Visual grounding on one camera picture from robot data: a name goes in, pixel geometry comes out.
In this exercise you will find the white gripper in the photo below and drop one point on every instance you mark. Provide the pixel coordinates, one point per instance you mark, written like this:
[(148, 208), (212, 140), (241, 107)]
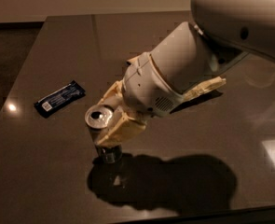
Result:
[(144, 88)]

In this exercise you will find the brown white chip bag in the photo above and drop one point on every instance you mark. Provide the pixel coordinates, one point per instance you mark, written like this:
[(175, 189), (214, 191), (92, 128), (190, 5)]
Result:
[(190, 76)]

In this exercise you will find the dark blue rxbar wrapper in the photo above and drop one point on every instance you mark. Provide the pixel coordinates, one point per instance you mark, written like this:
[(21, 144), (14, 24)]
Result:
[(59, 99)]

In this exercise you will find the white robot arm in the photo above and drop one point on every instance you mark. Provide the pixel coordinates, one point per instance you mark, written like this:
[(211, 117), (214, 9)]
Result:
[(218, 28)]

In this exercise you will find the silver redbull can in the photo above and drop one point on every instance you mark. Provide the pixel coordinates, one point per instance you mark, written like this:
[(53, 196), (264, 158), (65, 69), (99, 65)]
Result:
[(97, 119)]

